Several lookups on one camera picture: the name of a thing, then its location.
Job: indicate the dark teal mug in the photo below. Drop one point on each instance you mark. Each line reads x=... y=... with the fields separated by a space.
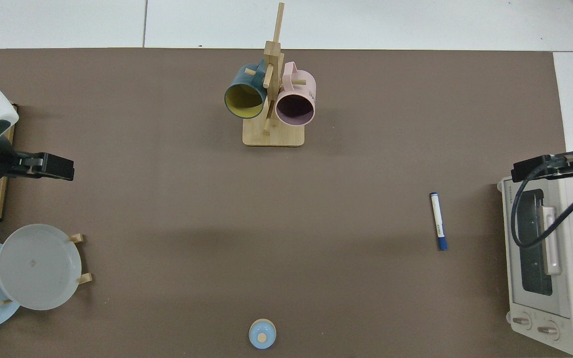
x=238 y=81

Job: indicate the pink mug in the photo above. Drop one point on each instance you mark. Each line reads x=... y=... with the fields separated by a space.
x=306 y=88

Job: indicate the grey plate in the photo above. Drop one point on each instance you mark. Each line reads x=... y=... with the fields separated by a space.
x=38 y=268

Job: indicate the brown table cloth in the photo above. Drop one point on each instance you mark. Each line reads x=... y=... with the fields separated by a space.
x=316 y=223

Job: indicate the white marker with blue cap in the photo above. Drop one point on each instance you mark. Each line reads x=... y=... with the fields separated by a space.
x=437 y=219

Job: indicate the small blue round thing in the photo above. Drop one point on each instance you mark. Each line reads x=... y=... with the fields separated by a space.
x=256 y=330

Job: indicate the wooden plate rack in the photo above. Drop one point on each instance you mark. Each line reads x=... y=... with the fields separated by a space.
x=86 y=278

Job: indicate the wooden cup stand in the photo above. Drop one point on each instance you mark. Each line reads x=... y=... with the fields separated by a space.
x=274 y=136

